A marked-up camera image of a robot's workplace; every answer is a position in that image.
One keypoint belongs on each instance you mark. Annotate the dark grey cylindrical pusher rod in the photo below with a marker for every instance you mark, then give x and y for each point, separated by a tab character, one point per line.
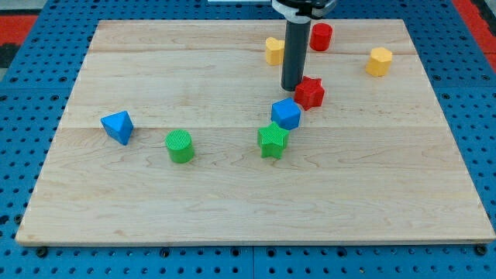
295	49

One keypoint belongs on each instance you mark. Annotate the yellow heart block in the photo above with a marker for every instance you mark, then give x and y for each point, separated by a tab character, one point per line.
274	51

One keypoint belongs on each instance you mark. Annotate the red star block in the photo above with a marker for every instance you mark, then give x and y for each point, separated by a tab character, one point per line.
309	93

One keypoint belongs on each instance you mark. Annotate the green star block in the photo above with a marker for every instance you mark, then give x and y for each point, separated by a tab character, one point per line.
272	140

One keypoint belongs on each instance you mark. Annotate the red cylinder block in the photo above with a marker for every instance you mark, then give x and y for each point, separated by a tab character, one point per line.
321	37

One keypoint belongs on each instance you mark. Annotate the blue cube block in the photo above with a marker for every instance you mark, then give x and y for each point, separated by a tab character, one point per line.
286	114

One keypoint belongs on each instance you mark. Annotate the yellow hexagon block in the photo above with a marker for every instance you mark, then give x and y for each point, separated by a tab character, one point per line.
379	62

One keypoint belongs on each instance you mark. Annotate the wooden board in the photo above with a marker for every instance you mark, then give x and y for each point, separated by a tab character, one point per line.
375	164

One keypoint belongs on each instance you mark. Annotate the green cylinder block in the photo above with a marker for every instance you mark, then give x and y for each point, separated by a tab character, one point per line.
179	146

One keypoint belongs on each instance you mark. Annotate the blue triangle block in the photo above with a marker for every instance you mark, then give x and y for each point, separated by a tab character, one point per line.
119	126

